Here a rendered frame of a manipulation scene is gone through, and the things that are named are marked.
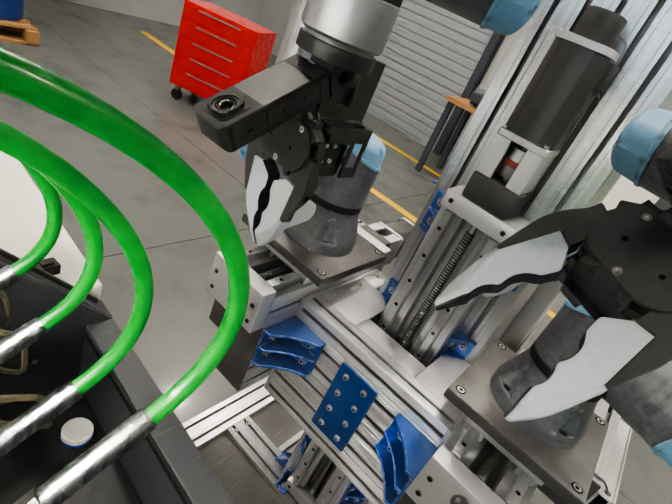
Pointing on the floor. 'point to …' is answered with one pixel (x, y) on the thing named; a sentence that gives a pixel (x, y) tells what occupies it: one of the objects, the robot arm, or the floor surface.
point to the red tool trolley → (217, 50)
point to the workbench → (456, 128)
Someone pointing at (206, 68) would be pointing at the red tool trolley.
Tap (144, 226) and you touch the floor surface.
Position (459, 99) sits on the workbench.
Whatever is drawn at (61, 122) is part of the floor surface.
